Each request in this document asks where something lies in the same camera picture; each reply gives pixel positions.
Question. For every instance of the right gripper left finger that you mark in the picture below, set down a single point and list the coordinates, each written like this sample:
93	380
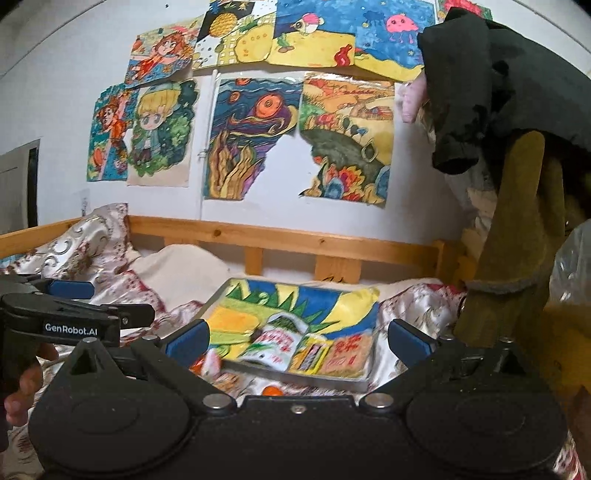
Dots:
167	362

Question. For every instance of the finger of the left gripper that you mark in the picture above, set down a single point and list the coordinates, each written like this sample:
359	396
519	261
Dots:
67	289

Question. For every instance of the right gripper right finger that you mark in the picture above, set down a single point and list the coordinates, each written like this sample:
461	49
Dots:
428	360

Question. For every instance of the red lettered rice cracker pack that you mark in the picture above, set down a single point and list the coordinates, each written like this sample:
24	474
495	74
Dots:
347	357

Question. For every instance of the green white snack bag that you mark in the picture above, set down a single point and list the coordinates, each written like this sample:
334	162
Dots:
276	345

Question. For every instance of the orange mandarin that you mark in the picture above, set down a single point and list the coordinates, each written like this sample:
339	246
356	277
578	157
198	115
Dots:
272	391

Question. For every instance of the orange snack bag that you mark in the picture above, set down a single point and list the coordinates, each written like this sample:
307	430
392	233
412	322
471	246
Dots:
207	366

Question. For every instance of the person's left hand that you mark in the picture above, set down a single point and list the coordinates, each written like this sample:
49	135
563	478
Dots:
18	402

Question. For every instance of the patterned satin bedspread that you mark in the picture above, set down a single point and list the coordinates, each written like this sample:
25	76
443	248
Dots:
98	250

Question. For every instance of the cream pillow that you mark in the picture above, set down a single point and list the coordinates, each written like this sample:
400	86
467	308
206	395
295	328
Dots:
181	273

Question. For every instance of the orange haired girl drawing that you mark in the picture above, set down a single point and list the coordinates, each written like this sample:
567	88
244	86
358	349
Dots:
112	118

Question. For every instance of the blond child drawing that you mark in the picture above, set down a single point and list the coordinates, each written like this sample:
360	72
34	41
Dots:
161	136

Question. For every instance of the landscape house drawing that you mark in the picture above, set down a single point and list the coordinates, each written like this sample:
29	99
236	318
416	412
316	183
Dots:
349	124

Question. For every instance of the anime girl upper drawing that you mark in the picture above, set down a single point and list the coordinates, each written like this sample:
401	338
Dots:
159	53

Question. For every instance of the swirly night sky drawing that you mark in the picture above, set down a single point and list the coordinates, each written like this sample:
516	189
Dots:
249	117

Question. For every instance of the black hanging jacket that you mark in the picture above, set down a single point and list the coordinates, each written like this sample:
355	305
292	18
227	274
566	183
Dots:
488	85

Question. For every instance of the pineapple drawing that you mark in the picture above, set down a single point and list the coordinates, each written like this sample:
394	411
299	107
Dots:
235	32

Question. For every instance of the underwater fish drawing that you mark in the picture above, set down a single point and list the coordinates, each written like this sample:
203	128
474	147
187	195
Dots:
379	36

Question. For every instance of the grey wall panel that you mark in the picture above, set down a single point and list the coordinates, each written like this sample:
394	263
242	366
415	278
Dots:
18	188

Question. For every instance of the wooden bed rail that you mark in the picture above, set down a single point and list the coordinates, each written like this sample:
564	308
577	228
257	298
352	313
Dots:
337	257

